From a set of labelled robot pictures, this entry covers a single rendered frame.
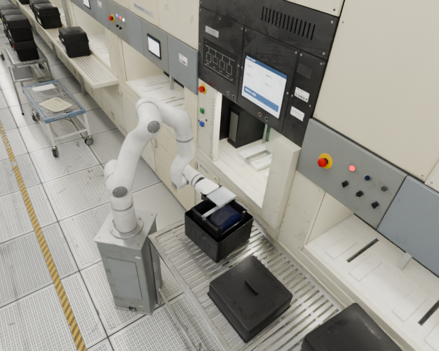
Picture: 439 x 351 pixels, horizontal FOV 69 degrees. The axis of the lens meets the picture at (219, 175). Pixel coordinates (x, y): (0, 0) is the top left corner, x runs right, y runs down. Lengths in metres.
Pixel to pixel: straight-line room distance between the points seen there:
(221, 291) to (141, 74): 2.45
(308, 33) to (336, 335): 1.15
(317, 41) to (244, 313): 1.16
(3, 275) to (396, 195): 2.68
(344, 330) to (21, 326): 2.06
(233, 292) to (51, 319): 1.47
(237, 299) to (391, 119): 0.98
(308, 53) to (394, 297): 1.18
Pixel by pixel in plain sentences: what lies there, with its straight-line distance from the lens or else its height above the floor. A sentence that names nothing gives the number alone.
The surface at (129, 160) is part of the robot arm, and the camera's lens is 1.59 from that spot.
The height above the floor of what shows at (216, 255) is 0.83.
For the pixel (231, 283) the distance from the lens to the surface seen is 1.60.
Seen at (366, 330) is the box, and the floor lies 1.01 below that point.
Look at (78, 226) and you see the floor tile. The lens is 3.10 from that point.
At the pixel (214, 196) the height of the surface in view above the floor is 1.08.
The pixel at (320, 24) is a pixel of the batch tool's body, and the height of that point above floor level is 1.91.
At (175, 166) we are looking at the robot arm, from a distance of 1.69.
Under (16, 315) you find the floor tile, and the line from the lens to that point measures 2.76.
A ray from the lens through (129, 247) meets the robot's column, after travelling 1.87.
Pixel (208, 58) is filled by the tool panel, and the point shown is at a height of 1.56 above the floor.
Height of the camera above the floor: 2.22
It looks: 40 degrees down
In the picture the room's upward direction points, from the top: 4 degrees clockwise
